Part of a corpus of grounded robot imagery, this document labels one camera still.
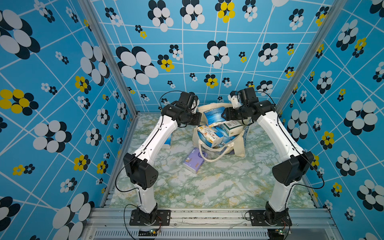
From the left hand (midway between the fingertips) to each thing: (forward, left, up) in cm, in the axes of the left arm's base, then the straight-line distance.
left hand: (200, 118), depth 80 cm
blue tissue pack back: (-2, +21, -22) cm, 31 cm away
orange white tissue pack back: (-8, -3, -5) cm, 10 cm away
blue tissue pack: (+2, -8, 0) cm, 8 cm away
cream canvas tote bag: (-8, -21, -14) cm, 27 cm away
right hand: (+3, -15, 0) cm, 16 cm away
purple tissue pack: (-14, +4, -23) cm, 27 cm away
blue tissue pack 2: (-2, -11, -8) cm, 14 cm away
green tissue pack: (-4, -17, -4) cm, 18 cm away
